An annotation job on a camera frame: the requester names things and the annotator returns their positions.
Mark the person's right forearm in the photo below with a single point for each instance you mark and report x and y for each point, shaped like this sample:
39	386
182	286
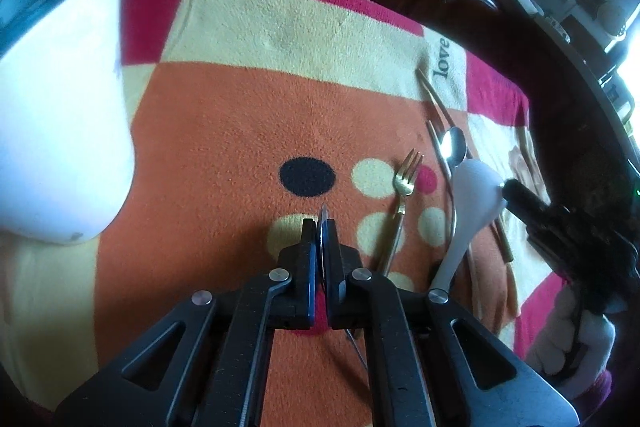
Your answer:
595	389

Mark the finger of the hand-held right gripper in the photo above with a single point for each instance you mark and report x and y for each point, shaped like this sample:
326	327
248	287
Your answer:
530	202
550	252

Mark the woven basket with sticks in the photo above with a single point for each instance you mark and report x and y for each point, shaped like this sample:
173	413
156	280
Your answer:
612	14

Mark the round metal spoon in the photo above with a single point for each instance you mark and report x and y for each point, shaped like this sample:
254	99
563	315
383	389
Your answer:
325	213

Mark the blue-rimmed white utensil cup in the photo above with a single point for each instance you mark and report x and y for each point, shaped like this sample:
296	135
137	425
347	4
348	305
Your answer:
60	132

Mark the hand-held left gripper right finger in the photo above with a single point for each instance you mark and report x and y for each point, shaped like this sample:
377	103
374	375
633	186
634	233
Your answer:
332	277

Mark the person's right hand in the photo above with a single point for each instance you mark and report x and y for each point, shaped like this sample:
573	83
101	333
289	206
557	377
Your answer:
550	342

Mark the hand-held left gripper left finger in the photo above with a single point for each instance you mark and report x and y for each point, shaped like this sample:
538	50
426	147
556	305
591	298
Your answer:
312	287

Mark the gold fork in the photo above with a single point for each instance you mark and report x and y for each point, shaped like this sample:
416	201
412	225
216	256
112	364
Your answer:
407	177

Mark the white ceramic spoon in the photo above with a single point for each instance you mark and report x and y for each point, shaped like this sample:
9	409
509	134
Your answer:
475	192

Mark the printed fleece blanket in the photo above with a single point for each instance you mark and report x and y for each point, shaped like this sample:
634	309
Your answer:
225	107

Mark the thin gold metal utensil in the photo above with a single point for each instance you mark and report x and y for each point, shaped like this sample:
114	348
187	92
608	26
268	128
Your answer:
433	139

